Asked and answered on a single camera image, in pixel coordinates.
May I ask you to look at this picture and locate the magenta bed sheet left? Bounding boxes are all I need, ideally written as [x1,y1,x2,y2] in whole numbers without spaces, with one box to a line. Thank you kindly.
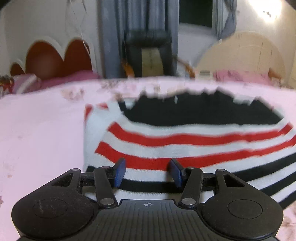
[40,70,101,90]

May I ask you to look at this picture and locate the cream round headboard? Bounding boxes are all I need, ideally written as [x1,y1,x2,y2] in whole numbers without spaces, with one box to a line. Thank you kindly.
[195,31,286,79]

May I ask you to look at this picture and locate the grey tied right curtain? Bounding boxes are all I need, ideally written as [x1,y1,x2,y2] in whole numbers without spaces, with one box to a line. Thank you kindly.
[212,0,237,40]

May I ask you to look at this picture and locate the grey centre curtain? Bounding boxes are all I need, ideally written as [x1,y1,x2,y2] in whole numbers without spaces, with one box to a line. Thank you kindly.
[99,1,179,78]

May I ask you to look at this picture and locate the white hanging wall cable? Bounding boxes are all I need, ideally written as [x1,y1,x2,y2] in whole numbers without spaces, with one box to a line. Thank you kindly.
[64,0,92,56]

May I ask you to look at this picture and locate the pink folded blanket right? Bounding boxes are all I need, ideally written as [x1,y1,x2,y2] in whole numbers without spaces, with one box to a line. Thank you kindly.
[213,69,282,87]

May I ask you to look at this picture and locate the pink floral bed sheet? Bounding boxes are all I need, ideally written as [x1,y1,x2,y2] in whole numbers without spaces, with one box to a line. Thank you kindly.
[1,77,295,240]

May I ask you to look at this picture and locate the red heart-shaped headboard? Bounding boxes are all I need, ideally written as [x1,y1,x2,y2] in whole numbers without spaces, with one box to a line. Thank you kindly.
[10,38,96,81]

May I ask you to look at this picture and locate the striped knit child sweater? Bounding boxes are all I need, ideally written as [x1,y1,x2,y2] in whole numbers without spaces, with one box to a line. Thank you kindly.
[84,91,295,208]

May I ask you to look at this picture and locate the black leather armchair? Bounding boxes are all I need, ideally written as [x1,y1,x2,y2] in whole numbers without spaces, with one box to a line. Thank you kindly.
[121,29,195,78]

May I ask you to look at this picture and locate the white bedside table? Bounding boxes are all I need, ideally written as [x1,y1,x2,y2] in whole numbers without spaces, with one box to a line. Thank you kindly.
[195,70,214,80]

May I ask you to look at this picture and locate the dark window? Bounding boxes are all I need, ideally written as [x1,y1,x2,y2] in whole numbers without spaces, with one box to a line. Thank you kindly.
[179,0,213,28]

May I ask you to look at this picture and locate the striped pink pillow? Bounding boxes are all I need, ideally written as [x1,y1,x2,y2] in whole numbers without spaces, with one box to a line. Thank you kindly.
[1,74,42,97]

